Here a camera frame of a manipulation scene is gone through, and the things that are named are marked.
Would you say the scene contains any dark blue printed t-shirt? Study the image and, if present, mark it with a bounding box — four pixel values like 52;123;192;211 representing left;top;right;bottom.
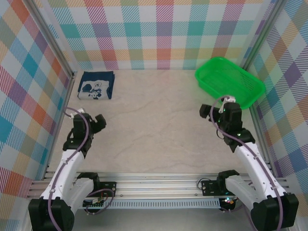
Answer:
77;71;116;101

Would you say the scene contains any green plastic basket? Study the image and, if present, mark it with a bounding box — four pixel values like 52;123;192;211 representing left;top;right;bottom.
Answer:
194;56;266;110

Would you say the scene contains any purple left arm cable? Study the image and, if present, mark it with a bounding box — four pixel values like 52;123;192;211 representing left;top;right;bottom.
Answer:
48;107;90;231

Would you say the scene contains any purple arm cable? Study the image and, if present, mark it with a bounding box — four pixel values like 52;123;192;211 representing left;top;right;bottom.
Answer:
209;95;284;229
48;107;90;231

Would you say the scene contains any aluminium side rail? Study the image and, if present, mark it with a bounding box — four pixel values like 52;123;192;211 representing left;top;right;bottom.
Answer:
43;77;76;180
249;105;280;178

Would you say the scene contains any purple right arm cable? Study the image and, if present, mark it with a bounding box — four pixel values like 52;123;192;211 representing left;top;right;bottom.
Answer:
209;95;284;229

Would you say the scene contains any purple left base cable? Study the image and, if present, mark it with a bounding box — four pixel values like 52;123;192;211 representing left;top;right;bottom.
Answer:
84;188;116;216

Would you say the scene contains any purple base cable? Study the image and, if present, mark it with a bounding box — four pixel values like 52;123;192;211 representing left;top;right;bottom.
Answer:
219;201;244;214
84;188;116;216

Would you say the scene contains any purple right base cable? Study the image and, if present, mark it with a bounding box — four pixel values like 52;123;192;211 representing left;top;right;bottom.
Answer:
219;201;244;214

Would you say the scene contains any aluminium frame post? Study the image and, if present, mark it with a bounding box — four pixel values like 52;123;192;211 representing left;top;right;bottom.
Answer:
25;0;78;79
241;0;287;70

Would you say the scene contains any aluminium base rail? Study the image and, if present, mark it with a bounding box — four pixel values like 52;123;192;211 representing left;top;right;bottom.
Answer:
28;172;289;200

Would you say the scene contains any white slotted cable duct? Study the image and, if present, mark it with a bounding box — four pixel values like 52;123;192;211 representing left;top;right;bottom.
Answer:
72;198;221;210

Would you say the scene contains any grey metal base plate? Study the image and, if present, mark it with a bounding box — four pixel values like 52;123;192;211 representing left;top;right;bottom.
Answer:
31;206;256;231

